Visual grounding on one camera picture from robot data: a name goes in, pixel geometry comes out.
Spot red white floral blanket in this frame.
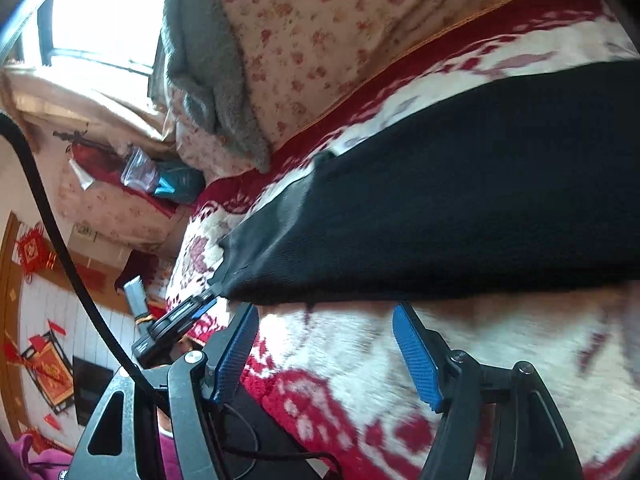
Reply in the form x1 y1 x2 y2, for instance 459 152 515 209
165 0 639 479

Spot red framed wall decoration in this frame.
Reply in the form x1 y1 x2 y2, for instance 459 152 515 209
3 321 74 415

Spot floral pink quilt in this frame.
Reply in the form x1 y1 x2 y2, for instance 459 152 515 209
165 0 509 181

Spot black braided cable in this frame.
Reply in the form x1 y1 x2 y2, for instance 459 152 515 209
0 112 172 413

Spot beige curtain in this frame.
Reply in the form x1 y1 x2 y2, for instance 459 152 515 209
1 64 175 158

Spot black camera box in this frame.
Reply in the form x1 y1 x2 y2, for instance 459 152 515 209
124 276 153 330

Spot black wall television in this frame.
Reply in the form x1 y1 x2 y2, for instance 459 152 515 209
72 356 114 427

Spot grey fleece garment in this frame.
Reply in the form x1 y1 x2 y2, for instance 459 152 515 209
160 0 271 172

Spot teal plastic bag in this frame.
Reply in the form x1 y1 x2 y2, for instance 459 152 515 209
120 146 206 205

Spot black knit pants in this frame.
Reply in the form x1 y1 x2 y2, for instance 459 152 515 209
210 61 639 306

